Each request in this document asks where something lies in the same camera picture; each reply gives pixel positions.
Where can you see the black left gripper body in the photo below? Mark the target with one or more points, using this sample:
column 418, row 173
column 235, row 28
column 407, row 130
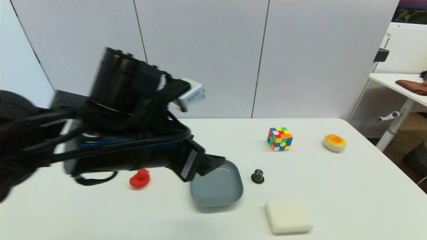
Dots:
column 140, row 158

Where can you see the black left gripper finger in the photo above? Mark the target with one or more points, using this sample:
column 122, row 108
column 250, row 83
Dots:
column 208, row 170
column 216, row 160

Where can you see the small dark grey knob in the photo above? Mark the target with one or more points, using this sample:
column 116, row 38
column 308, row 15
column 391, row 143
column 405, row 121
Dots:
column 257, row 176

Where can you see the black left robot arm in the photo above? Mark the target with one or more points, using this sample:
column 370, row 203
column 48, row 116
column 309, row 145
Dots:
column 116, row 80

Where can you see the red rubber duck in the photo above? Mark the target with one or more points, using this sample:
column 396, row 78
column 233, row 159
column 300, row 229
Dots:
column 139, row 180

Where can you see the grey square plate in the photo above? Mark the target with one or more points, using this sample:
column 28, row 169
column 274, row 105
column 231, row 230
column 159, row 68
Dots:
column 218, row 190

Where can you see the multicoloured puzzle cube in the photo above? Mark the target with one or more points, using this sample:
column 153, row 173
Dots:
column 280, row 139

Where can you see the white square foam block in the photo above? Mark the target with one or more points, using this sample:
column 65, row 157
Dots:
column 288, row 216

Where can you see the yellow egg tart toy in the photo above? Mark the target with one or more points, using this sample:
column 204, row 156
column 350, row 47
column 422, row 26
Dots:
column 334, row 142

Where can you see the white side desk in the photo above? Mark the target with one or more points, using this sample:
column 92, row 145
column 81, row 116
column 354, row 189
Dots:
column 400, row 87

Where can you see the dark floor bin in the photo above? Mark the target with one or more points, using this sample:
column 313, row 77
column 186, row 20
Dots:
column 417, row 160

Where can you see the brown cloth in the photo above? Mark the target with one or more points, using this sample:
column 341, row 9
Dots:
column 413, row 88

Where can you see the white pegboard panel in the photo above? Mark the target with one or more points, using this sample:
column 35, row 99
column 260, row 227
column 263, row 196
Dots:
column 405, row 46

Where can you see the small black desk item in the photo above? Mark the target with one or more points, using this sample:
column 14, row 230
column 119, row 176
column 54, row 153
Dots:
column 424, row 76

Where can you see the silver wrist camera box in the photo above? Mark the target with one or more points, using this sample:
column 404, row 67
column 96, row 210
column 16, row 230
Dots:
column 190, row 96

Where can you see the black clamp bracket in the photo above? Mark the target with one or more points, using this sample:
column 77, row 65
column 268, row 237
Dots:
column 381, row 55

